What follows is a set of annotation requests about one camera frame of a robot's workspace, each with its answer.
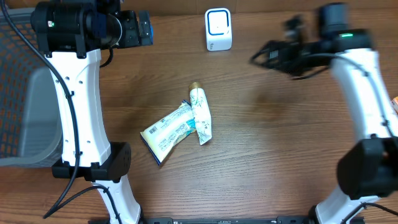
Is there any white barcode scanner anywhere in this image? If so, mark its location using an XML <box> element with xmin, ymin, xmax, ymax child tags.
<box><xmin>205</xmin><ymin>7</ymin><xmax>233</xmax><ymax>52</ymax></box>

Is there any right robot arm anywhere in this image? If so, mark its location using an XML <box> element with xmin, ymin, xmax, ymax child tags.
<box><xmin>250</xmin><ymin>2</ymin><xmax>397</xmax><ymax>223</ymax></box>

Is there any yellow white snack bag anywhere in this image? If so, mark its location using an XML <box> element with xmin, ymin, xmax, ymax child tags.
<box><xmin>140</xmin><ymin>100</ymin><xmax>196</xmax><ymax>165</ymax></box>

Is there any grey plastic shopping basket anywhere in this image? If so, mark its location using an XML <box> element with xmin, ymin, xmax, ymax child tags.
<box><xmin>1</xmin><ymin>18</ymin><xmax>62</xmax><ymax>167</ymax></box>

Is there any small orange tissue pack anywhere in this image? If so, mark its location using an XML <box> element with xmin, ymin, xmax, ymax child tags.
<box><xmin>392</xmin><ymin>97</ymin><xmax>398</xmax><ymax>113</ymax></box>

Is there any white tube with gold cap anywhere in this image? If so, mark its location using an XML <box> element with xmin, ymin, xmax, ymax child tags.
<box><xmin>189</xmin><ymin>82</ymin><xmax>212</xmax><ymax>145</ymax></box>

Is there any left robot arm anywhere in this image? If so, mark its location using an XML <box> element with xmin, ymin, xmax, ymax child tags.
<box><xmin>30</xmin><ymin>1</ymin><xmax>153</xmax><ymax>223</ymax></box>

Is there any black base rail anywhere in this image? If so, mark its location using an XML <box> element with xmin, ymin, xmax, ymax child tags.
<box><xmin>144</xmin><ymin>216</ymin><xmax>307</xmax><ymax>224</ymax></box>

